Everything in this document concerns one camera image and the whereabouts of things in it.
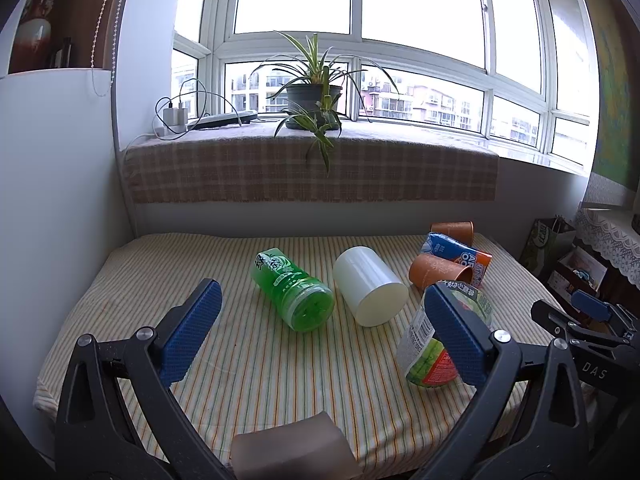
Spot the orange plastic cup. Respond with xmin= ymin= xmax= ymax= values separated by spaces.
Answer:
xmin=408 ymin=254 xmax=474 ymax=288

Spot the wall poster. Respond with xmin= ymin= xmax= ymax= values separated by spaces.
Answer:
xmin=575 ymin=0 xmax=640 ymax=186

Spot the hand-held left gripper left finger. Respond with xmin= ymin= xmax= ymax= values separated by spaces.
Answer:
xmin=54 ymin=277 xmax=236 ymax=480

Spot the blue orange drink carton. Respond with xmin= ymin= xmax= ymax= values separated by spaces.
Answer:
xmin=420 ymin=232 xmax=493 ymax=288

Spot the plaid blanket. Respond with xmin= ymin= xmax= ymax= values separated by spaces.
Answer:
xmin=122 ymin=127 xmax=501 ymax=206

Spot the green plastic bottle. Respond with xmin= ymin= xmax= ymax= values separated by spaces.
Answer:
xmin=251 ymin=248 xmax=336 ymax=333

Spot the green paper bag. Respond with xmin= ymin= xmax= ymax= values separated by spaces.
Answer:
xmin=520 ymin=217 xmax=577 ymax=281

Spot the open cardboard box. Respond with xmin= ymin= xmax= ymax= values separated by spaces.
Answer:
xmin=550 ymin=246 xmax=609 ymax=302

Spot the potted spider plant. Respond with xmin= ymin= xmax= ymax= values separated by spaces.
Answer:
xmin=248 ymin=30 xmax=401 ymax=176

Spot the black flat round device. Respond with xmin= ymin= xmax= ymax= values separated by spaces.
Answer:
xmin=187 ymin=110 xmax=259 ymax=130

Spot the white cabinet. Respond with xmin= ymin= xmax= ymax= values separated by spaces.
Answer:
xmin=0 ymin=67 xmax=138 ymax=456

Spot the white lace cloth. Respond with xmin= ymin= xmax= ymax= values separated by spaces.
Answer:
xmin=572 ymin=202 xmax=640 ymax=291

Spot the brown foam block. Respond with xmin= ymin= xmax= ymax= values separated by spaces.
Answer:
xmin=231 ymin=411 xmax=362 ymax=480

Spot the white cable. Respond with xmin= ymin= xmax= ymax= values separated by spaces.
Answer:
xmin=126 ymin=122 xmax=188 ymax=147

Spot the brown plastic cup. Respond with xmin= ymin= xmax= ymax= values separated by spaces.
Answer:
xmin=430 ymin=221 xmax=476 ymax=248

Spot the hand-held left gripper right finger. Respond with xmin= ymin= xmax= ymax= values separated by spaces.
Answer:
xmin=410 ymin=282 xmax=592 ymax=480

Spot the black cable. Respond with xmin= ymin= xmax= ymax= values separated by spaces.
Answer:
xmin=154 ymin=79 xmax=243 ymax=127

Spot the white wall charger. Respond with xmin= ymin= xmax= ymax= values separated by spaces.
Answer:
xmin=162 ymin=104 xmax=189 ymax=134

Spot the watermelon print clear cup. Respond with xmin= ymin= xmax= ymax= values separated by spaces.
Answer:
xmin=396 ymin=282 xmax=496 ymax=388

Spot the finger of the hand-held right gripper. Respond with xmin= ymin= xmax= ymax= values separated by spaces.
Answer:
xmin=571 ymin=289 xmax=640 ymax=335
xmin=531 ymin=299 xmax=632 ymax=350

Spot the white window frame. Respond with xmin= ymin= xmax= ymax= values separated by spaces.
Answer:
xmin=172 ymin=0 xmax=599 ymax=176

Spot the white cup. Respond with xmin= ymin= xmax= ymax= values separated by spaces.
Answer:
xmin=333 ymin=246 xmax=409 ymax=328

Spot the white bead cord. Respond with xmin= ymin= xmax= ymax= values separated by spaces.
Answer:
xmin=90 ymin=0 xmax=125 ymax=97

